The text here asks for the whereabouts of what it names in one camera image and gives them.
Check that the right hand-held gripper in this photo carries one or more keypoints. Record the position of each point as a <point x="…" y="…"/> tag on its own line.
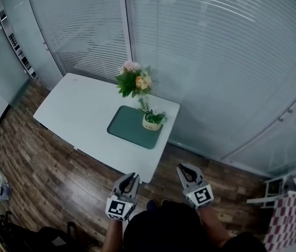
<point x="200" y="195"/>

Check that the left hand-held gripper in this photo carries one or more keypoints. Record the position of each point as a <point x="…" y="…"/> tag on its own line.
<point x="119" y="207"/>

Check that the green tray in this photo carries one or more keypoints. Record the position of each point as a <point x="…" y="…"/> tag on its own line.
<point x="127" y="126"/>

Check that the small potted green plant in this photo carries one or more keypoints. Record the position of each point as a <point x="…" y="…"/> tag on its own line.
<point x="152" y="123"/>

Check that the person's right forearm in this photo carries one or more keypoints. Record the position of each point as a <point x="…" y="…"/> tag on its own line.
<point x="213" y="226"/>

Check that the person's left forearm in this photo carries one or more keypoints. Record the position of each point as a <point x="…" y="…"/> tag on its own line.
<point x="112" y="236"/>

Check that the person's shoe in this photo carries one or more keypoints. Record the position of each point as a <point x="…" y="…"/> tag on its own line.
<point x="165" y="202"/>
<point x="151" y="205"/>

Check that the person's torso in dark shirt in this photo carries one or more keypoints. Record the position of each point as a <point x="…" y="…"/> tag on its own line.
<point x="169" y="230"/>

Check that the white chair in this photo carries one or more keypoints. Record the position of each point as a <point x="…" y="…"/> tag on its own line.
<point x="271" y="190"/>

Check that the white vase with flowers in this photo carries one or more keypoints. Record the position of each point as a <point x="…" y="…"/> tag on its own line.
<point x="133" y="81"/>

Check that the black office chair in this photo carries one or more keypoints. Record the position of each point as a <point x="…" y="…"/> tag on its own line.
<point x="32" y="235"/>

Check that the checkered red white box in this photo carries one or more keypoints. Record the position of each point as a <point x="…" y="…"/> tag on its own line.
<point x="289" y="224"/>

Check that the white table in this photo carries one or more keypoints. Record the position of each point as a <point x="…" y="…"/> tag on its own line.
<point x="216" y="62"/>

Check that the storage shelf behind glass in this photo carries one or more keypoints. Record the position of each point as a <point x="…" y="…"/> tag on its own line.
<point x="16" y="41"/>

